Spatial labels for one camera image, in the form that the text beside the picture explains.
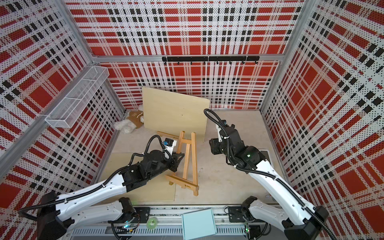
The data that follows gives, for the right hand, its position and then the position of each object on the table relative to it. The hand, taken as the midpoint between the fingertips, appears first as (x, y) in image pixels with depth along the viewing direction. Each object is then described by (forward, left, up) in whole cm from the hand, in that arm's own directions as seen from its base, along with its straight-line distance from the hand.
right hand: (216, 141), depth 72 cm
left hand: (-4, +16, -5) cm, 18 cm away
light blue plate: (-32, +9, -20) cm, 39 cm away
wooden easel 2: (-1, +17, +4) cm, 18 cm away
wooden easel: (-18, +12, -4) cm, 22 cm away
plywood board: (-16, +32, -24) cm, 43 cm away
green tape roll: (-32, +34, -24) cm, 52 cm away
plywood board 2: (+24, +26, -5) cm, 36 cm away
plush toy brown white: (+29, +55, -17) cm, 65 cm away
